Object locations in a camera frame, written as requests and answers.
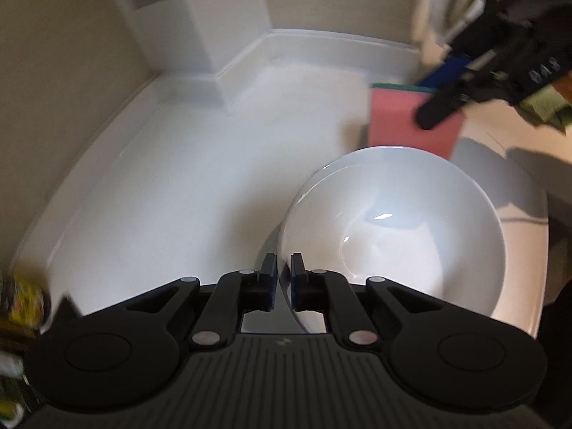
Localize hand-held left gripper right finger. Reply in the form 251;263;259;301
290;253;442;351

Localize black glass gas stove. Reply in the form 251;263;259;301
42;294;87;336

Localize white wall fixture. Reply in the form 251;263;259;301
411;0;453;66

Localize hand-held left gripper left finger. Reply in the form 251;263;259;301
125;253;278;351

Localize white ceramic bowl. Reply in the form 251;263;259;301
276;145;508;334

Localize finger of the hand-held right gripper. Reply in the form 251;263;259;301
415;55;475;95
415;81;481;132

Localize pink sponge with green backing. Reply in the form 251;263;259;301
367;82;466;162

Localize yellow label sauce jar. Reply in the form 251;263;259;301
0;272;46;337

